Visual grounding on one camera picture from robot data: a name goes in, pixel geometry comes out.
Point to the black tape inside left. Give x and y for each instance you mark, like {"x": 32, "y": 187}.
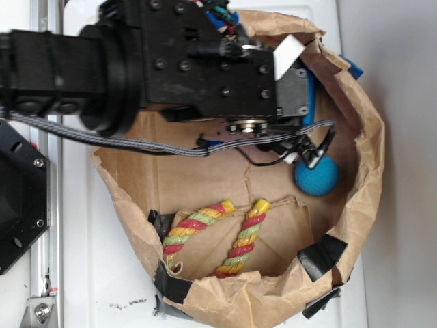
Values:
{"x": 161, "y": 222}

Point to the metal corner bracket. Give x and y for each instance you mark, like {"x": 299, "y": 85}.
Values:
{"x": 41, "y": 312}

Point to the black tape bottom left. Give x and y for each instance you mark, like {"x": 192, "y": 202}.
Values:
{"x": 174, "y": 289}

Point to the blue ball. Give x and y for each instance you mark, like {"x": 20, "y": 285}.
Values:
{"x": 318, "y": 181}

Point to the black tape lower right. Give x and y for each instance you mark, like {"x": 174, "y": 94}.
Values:
{"x": 320, "y": 257}

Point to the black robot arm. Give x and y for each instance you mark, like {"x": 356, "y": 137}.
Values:
{"x": 98, "y": 75}

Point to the aluminium extrusion rail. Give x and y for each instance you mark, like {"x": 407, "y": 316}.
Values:
{"x": 45, "y": 254}

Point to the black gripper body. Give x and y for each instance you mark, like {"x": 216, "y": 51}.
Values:
{"x": 200, "y": 63}

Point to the brown paper bag bin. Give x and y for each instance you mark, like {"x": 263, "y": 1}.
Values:
{"x": 273, "y": 285}

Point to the blue tape piece right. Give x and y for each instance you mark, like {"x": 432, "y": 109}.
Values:
{"x": 354, "y": 69}

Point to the black tape bottom right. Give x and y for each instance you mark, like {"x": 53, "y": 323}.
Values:
{"x": 321, "y": 302}

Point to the blue rectangular block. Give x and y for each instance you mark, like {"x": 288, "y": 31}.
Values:
{"x": 310, "y": 117}

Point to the colourful twisted rope toy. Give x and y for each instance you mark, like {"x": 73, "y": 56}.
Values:
{"x": 204, "y": 217}

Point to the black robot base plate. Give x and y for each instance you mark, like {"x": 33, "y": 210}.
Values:
{"x": 22, "y": 196}

